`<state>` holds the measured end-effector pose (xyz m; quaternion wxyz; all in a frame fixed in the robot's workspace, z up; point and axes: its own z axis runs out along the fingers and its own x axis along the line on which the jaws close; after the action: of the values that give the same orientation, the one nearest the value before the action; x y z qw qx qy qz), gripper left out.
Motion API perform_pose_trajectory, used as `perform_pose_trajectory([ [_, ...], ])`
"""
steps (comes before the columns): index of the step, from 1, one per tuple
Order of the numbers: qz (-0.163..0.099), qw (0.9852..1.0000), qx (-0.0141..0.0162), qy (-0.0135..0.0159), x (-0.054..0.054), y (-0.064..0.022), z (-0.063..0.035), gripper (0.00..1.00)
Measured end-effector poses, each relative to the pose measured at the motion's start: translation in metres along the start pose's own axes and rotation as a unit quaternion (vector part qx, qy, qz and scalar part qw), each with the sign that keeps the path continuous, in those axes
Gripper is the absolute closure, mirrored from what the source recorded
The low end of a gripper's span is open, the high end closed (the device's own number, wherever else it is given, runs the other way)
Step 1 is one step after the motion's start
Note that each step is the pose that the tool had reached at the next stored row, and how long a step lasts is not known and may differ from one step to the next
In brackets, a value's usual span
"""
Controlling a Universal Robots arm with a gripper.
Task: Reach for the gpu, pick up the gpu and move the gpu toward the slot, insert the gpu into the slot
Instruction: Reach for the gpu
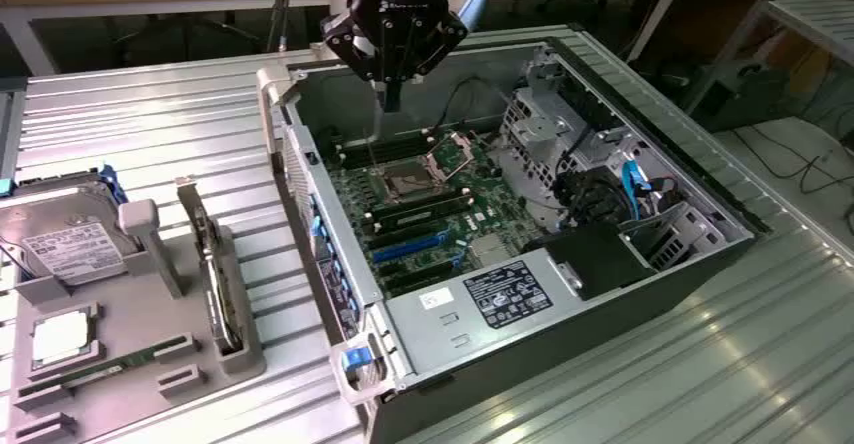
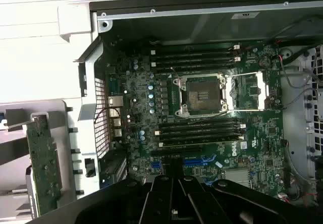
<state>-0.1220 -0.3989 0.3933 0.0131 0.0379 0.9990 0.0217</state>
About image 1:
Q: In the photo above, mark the black plastic shroud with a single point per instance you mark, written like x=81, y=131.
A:
x=601, y=259

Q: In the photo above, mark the CPU socket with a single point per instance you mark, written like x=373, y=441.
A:
x=409, y=179

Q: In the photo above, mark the grey corner clamp fixture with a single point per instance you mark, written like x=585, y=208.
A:
x=354, y=389
x=274, y=81

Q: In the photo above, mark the silver power supply box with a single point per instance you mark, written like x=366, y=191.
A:
x=434, y=334

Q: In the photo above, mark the light blue end cap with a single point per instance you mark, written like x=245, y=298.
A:
x=6, y=187

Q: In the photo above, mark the metal socket cover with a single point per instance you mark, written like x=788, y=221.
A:
x=457, y=151

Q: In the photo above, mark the silver metal drive cage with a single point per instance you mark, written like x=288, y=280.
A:
x=535, y=134

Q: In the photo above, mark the blue plastic disk caddy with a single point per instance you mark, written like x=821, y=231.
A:
x=110, y=184

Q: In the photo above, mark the silver disk bay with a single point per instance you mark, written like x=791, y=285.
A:
x=675, y=249

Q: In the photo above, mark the metal slat side table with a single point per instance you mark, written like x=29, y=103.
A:
x=815, y=19

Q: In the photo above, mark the blue expansion slot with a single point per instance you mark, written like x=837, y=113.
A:
x=410, y=247

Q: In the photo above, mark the green motherboard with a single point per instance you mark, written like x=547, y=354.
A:
x=497, y=199

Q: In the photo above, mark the black RAM slot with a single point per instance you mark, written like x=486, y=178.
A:
x=404, y=152

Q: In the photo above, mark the silver hard disk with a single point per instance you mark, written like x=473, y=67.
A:
x=61, y=244

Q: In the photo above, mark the silver chipset heatsink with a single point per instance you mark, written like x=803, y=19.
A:
x=493, y=251

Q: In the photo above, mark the silver CPU chip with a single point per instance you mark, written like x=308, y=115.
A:
x=61, y=339

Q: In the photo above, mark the blue case latch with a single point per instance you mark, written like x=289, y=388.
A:
x=356, y=357

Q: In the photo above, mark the green gpu card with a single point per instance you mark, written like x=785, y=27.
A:
x=217, y=264

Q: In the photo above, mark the black expansion slot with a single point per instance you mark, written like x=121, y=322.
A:
x=421, y=274

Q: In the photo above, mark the aluminium profile frame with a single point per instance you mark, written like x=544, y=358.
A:
x=10, y=124

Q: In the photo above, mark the RAM stick with white label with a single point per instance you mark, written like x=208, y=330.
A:
x=421, y=216

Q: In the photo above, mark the black box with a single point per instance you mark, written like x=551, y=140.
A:
x=748, y=99

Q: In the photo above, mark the green loose RAM stick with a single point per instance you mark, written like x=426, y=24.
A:
x=101, y=368

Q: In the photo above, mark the black chair base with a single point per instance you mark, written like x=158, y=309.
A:
x=194, y=24

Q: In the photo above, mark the black open PC case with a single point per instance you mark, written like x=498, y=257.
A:
x=481, y=399

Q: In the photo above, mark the grey plastic parts rack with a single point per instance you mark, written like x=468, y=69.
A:
x=134, y=324

